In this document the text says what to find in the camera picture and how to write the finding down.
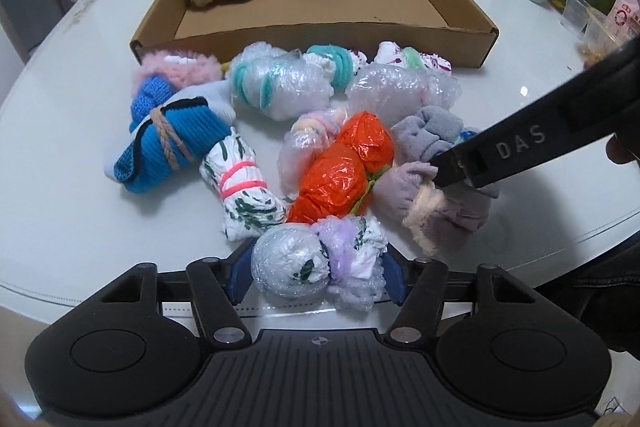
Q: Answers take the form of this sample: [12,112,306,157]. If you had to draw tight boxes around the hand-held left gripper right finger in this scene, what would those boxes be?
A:
[377,247,533,348]

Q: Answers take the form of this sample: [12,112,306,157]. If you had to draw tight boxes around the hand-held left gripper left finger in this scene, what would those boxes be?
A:
[101,241,253,349]

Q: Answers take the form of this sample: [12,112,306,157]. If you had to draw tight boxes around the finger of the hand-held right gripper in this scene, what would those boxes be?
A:
[431,142,488,190]

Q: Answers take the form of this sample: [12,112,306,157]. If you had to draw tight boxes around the lavender grey sock bundle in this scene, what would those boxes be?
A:
[371,105,502,256]

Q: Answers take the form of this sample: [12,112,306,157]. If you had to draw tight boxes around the bubble wrap bundle purple band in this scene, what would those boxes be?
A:
[251,214,389,311]

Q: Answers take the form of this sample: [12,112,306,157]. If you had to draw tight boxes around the white leaf-print bundle pink bands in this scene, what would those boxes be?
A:
[199,126,292,244]

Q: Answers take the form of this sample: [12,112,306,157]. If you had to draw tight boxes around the clear bubble wrap bundle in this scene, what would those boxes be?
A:
[346,62,461,124]

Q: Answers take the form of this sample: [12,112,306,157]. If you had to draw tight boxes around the large orange plastic bundle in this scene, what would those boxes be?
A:
[284,109,397,226]

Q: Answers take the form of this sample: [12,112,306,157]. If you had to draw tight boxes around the white printed sock bundle green band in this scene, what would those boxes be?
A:
[374,40,454,76]

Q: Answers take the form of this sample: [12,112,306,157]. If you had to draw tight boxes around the bubble wrap bundle pastel band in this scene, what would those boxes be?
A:
[279,106,347,188]

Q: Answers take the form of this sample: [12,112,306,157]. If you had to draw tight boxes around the white sock bundle teal scrunchie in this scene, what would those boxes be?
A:
[305,44,369,90]

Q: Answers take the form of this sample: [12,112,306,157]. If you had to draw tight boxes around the blue white sock bundle rope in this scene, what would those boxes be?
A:
[103,93,237,194]

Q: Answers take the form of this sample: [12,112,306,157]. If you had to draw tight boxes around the bubble wrap bundle teal bands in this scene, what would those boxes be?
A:
[226,44,337,122]

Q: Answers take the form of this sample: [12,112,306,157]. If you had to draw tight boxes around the cardboard box tray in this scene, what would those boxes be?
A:
[129,0,501,72]

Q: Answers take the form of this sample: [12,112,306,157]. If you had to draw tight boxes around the pink fluffy blue knit bundle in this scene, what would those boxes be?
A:
[130,49,224,128]

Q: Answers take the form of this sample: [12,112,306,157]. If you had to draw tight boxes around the person's right hand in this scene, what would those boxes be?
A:
[606,132,640,166]

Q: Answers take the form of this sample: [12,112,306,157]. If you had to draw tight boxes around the clear plastic cup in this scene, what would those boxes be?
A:
[559,0,594,36]

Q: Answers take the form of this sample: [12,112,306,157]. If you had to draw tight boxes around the pink package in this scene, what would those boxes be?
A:
[611,0,640,38]

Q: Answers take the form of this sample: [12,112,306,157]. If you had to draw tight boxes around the person's dark clothing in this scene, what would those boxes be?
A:
[529,241,640,339]

